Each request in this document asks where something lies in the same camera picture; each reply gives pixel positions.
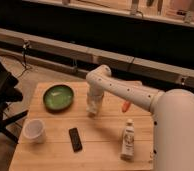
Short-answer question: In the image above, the black chair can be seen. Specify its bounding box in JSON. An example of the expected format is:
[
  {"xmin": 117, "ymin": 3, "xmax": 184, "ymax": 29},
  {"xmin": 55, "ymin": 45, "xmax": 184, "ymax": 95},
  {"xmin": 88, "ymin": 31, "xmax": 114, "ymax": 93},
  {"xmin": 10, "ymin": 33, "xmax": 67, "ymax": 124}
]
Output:
[{"xmin": 0, "ymin": 62, "xmax": 28, "ymax": 143}]

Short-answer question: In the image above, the green ceramic bowl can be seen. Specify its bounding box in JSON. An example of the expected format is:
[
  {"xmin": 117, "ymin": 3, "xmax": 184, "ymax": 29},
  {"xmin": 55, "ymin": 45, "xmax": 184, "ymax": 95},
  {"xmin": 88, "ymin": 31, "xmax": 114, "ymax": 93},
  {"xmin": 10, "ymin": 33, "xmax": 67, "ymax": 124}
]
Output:
[{"xmin": 43, "ymin": 84, "xmax": 74, "ymax": 113}]

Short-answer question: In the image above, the black hanging cable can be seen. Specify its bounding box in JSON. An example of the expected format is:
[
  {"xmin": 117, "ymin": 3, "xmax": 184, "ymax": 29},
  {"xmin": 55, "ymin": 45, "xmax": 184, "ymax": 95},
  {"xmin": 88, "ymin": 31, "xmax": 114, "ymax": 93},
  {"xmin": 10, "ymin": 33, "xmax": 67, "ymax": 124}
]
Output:
[{"xmin": 17, "ymin": 39, "xmax": 33, "ymax": 79}]

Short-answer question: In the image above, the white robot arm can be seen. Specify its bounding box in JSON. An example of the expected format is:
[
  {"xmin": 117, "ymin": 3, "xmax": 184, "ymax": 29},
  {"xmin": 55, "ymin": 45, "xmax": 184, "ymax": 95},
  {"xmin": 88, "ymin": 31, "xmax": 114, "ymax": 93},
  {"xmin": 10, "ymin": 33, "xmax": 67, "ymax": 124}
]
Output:
[{"xmin": 86, "ymin": 65, "xmax": 194, "ymax": 171}]

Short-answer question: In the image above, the white paper cup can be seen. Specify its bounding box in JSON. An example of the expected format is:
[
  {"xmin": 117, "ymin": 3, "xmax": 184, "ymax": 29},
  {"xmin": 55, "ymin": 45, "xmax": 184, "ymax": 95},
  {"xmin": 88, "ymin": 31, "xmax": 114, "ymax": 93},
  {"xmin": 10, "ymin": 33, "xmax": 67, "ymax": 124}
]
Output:
[{"xmin": 23, "ymin": 119, "xmax": 46, "ymax": 143}]

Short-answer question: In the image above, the orange carrot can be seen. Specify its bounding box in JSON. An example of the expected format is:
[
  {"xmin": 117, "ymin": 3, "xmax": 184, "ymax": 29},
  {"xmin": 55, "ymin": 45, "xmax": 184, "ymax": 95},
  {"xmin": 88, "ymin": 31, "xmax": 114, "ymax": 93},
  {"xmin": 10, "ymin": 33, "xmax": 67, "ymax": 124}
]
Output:
[{"xmin": 121, "ymin": 101, "xmax": 131, "ymax": 113}]

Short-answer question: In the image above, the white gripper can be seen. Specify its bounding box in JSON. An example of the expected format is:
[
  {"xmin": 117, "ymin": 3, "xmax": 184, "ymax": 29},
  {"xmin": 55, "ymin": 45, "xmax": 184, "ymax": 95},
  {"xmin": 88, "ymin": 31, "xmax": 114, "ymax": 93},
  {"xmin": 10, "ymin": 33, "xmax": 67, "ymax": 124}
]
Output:
[{"xmin": 87, "ymin": 94, "xmax": 103, "ymax": 117}]

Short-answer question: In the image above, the white plastic bottle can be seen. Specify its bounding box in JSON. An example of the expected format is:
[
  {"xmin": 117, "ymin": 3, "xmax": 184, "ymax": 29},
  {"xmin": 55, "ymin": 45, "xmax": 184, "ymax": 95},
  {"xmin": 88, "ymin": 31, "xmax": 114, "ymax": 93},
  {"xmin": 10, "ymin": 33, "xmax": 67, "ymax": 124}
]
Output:
[{"xmin": 121, "ymin": 119, "xmax": 134, "ymax": 161}]

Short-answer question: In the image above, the black remote control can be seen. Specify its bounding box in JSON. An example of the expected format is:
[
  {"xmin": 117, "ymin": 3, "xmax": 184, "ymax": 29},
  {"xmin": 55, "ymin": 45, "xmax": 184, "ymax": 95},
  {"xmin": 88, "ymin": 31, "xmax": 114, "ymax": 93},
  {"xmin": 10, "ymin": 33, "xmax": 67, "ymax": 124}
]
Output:
[{"xmin": 69, "ymin": 128, "xmax": 82, "ymax": 152}]

